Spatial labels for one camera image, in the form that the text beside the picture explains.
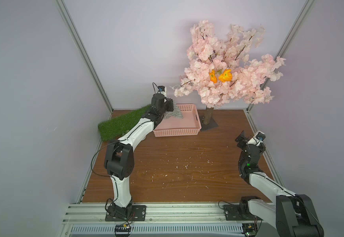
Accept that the grey striped square dishcloth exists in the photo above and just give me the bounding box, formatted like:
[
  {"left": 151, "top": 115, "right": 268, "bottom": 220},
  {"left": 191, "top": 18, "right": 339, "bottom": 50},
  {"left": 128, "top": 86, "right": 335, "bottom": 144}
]
[{"left": 164, "top": 102, "right": 183, "bottom": 119}]

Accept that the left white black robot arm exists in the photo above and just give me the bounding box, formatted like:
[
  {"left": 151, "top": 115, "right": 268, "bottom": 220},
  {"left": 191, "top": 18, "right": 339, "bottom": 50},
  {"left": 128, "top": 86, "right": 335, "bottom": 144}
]
[{"left": 103, "top": 90, "right": 174, "bottom": 221}]

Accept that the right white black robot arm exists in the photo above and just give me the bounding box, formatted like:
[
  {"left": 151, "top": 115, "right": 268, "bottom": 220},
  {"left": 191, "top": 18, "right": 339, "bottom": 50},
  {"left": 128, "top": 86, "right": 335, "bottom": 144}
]
[{"left": 235, "top": 131, "right": 325, "bottom": 237}]

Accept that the pink plastic basket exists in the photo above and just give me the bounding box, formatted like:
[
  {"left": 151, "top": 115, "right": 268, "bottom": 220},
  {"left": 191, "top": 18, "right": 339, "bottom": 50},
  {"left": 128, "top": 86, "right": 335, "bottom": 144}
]
[{"left": 153, "top": 104, "right": 202, "bottom": 137}]

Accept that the green artificial grass mat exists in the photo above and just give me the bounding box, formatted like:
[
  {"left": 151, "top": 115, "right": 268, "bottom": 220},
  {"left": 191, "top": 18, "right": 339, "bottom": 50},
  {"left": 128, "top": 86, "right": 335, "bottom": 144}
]
[{"left": 98, "top": 105, "right": 151, "bottom": 142}]

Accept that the right circuit board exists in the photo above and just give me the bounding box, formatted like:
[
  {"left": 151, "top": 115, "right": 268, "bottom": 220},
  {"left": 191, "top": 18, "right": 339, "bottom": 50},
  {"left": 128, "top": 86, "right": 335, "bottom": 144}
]
[{"left": 242, "top": 223, "right": 258, "bottom": 237}]

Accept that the circuit board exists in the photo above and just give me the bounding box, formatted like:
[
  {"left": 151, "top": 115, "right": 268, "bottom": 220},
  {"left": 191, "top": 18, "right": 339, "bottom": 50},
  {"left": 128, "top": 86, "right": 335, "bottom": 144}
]
[
  {"left": 242, "top": 223, "right": 258, "bottom": 237},
  {"left": 114, "top": 224, "right": 132, "bottom": 237}
]

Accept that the pink cherry blossom tree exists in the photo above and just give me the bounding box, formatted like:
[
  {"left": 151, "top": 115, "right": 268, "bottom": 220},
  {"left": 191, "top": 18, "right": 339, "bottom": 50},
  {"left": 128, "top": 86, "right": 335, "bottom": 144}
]
[{"left": 174, "top": 20, "right": 285, "bottom": 125}]

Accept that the left circuit board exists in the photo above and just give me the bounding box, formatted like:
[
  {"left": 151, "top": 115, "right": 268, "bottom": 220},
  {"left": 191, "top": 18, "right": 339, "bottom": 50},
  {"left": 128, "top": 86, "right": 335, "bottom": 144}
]
[{"left": 114, "top": 224, "right": 132, "bottom": 237}]

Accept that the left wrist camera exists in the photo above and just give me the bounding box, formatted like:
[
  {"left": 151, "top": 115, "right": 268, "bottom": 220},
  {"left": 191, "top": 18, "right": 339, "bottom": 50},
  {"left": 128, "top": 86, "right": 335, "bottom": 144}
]
[{"left": 157, "top": 86, "right": 167, "bottom": 97}]

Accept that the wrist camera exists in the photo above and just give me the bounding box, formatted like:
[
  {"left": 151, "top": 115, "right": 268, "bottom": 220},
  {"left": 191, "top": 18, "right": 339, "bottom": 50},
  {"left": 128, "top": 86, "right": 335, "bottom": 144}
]
[
  {"left": 250, "top": 131, "right": 266, "bottom": 146},
  {"left": 157, "top": 86, "right": 167, "bottom": 97}
]

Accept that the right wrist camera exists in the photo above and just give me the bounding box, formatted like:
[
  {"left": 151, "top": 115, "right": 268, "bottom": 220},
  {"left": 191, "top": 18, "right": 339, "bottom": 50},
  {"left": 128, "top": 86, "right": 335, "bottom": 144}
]
[{"left": 250, "top": 131, "right": 266, "bottom": 146}]

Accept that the grey tree base plate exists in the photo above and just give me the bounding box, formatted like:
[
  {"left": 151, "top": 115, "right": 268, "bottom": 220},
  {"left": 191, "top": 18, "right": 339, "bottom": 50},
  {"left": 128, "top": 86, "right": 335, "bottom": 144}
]
[{"left": 200, "top": 116, "right": 218, "bottom": 131}]

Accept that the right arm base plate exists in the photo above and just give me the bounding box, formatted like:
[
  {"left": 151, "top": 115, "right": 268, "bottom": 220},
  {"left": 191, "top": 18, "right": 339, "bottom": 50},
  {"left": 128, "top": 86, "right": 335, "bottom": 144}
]
[{"left": 221, "top": 204, "right": 261, "bottom": 221}]

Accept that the left aluminium frame post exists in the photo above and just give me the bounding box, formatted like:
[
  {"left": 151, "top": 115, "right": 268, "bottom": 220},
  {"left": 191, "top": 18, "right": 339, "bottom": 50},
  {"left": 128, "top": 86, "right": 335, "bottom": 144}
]
[{"left": 55, "top": 0, "right": 113, "bottom": 114}]

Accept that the aluminium frame post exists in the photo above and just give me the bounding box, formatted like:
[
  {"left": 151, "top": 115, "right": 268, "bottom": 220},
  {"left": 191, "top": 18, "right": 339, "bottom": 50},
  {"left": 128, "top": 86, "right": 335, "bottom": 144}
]
[
  {"left": 55, "top": 0, "right": 113, "bottom": 114},
  {"left": 245, "top": 0, "right": 315, "bottom": 113}
]

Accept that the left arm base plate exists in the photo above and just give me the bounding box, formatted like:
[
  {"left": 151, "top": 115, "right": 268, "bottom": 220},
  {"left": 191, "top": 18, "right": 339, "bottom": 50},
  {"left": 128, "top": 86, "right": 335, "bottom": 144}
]
[{"left": 105, "top": 204, "right": 147, "bottom": 222}]

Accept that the aluminium mounting rail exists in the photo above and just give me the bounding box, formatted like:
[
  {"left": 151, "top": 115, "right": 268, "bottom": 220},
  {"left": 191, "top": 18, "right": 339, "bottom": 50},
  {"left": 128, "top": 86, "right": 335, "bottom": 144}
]
[{"left": 62, "top": 202, "right": 309, "bottom": 224}]

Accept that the right aluminium frame post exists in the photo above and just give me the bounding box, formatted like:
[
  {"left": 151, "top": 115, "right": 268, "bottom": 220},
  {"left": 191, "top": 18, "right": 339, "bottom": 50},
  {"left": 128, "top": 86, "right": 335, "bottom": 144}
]
[{"left": 245, "top": 0, "right": 315, "bottom": 113}]

